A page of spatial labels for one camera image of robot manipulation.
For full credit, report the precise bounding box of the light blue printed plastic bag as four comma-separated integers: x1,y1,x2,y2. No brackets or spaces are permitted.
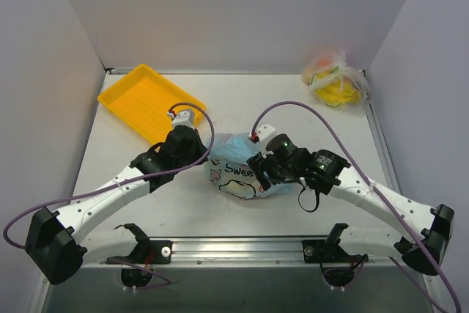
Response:
204,133,292,199

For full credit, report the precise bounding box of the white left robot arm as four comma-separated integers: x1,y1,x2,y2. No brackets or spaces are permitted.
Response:
25,125,207,284

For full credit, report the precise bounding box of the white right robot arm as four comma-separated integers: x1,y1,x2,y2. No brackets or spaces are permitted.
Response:
248,125,454,276

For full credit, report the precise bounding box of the clear bag of yellow fruit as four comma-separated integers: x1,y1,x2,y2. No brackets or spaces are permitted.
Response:
301,51,372,113

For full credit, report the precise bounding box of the yellow plastic tray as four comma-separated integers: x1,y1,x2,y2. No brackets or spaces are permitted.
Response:
97,65,206,144

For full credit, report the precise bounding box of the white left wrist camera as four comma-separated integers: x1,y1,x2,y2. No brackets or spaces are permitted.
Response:
167,108,195,129

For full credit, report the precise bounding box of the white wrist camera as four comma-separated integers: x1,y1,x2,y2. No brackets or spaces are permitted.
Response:
249,124,277,155
167,108,195,129

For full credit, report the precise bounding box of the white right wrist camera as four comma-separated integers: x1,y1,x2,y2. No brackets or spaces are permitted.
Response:
249,124,277,155

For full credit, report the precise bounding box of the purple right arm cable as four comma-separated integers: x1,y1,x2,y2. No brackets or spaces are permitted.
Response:
251,101,462,313

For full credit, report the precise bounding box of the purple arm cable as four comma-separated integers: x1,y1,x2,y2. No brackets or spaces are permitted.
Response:
2,102,216,287
251,101,462,313

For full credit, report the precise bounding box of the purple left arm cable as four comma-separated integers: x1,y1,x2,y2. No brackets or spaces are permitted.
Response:
2,102,216,287

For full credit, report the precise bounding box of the aluminium front rail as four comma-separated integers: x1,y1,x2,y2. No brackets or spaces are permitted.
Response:
78,229,400,267

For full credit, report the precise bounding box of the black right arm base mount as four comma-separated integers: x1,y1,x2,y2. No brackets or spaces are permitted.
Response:
301,223,368,264

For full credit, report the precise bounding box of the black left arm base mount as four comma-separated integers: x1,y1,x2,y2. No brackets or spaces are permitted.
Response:
106,223,173,265

